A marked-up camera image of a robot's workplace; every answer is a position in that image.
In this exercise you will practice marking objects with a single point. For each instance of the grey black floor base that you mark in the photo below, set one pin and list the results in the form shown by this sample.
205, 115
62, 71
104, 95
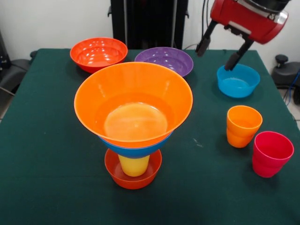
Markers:
14, 70
288, 75

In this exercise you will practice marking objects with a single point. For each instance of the yellow cup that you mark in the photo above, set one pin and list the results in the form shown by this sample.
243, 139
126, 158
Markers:
133, 166

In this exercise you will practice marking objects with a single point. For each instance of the large blue bowl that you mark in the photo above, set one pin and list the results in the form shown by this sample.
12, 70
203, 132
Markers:
136, 152

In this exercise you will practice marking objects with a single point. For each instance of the black computer tower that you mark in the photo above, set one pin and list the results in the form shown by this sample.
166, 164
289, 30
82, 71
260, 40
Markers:
2, 54

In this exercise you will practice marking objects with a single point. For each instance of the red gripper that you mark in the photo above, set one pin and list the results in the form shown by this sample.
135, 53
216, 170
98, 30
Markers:
255, 25

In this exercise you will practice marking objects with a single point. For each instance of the pink cup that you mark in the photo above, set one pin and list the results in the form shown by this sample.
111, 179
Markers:
269, 159

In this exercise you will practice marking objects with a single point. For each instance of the purple bowl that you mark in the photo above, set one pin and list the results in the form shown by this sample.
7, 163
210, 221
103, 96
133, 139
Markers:
164, 58

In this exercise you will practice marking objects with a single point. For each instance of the dark green tablecloth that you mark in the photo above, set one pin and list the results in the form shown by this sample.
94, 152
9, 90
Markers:
150, 206

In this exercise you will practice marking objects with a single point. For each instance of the large orange bowl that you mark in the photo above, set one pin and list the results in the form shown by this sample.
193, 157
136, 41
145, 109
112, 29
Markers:
131, 89

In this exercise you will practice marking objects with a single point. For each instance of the small red bowl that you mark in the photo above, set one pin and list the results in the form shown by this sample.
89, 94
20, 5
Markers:
133, 184

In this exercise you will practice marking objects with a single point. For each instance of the large red bowl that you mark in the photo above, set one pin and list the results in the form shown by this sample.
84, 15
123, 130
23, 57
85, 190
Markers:
98, 54

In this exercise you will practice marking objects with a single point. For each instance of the small blue bowl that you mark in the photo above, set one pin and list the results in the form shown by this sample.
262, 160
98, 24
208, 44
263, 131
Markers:
237, 86

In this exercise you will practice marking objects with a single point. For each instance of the orange cup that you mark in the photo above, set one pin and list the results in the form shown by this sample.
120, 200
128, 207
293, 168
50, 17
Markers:
241, 133

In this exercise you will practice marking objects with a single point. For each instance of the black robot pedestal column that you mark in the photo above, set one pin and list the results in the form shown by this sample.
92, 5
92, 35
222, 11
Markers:
150, 23

